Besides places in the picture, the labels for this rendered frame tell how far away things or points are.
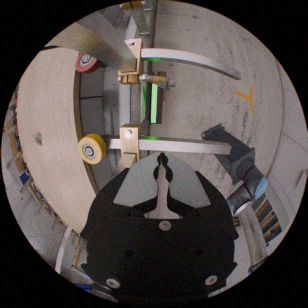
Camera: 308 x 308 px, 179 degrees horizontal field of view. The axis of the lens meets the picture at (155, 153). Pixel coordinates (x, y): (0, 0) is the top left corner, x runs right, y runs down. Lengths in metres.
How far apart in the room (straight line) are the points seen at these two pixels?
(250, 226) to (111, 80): 1.03
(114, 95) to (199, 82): 0.90
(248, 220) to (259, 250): 0.25
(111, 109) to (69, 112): 0.28
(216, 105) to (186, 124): 0.42
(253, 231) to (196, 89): 1.26
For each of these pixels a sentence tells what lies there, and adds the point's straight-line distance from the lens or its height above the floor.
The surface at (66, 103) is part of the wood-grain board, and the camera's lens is 0.33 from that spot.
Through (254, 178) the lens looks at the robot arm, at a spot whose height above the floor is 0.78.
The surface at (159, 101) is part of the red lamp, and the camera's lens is 0.42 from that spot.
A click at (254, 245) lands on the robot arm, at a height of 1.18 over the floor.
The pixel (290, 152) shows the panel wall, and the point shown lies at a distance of 2.73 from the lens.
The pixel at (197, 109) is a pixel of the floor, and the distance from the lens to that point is 1.20.
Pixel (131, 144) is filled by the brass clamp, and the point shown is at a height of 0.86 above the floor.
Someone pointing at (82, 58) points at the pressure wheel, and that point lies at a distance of 0.32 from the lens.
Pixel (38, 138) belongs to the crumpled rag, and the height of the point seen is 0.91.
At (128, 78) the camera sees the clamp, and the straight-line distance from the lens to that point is 0.27.
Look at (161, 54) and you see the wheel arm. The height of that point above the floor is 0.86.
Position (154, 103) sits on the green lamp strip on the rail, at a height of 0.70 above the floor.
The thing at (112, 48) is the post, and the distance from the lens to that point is 0.15.
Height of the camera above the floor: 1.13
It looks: 62 degrees down
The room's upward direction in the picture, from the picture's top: 176 degrees counter-clockwise
